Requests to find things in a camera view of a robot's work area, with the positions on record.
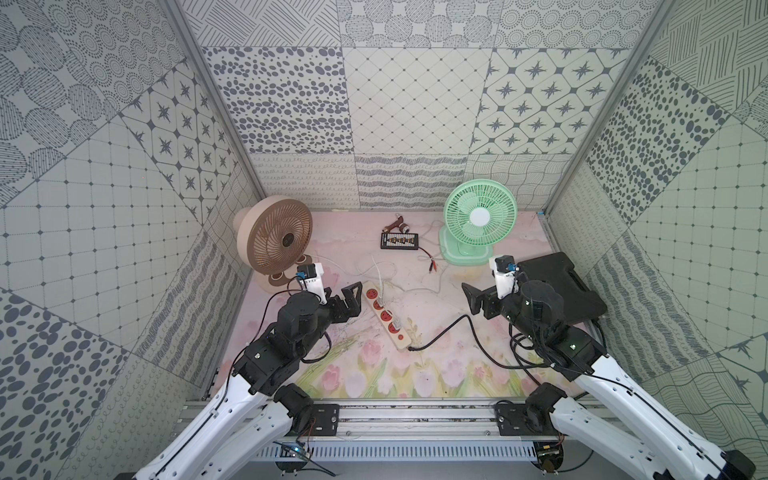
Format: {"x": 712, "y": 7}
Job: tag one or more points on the pink brown desk fan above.
{"x": 272, "y": 238}

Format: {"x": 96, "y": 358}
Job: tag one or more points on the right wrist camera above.
{"x": 504, "y": 271}

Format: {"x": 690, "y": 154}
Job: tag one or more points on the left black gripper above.
{"x": 339, "y": 303}

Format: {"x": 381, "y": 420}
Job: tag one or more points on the red black banana leads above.
{"x": 432, "y": 261}

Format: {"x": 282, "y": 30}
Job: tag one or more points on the black charging board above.
{"x": 399, "y": 241}

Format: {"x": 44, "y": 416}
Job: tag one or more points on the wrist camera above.
{"x": 310, "y": 276}
{"x": 504, "y": 271}

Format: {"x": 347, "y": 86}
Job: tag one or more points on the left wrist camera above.
{"x": 310, "y": 276}

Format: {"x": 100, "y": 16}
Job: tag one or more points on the black plastic case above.
{"x": 580, "y": 303}

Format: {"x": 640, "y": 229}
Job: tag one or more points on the cream red power strip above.
{"x": 386, "y": 318}

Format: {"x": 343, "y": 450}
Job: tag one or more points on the left green circuit board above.
{"x": 291, "y": 458}

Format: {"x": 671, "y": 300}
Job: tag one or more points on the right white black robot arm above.
{"x": 653, "y": 443}

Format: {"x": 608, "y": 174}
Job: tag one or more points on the green desk fan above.
{"x": 477, "y": 215}

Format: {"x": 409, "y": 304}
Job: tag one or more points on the aluminium mounting rail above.
{"x": 432, "y": 418}

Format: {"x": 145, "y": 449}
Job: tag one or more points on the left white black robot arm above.
{"x": 258, "y": 404}

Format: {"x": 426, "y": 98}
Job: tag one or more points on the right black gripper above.
{"x": 477, "y": 300}

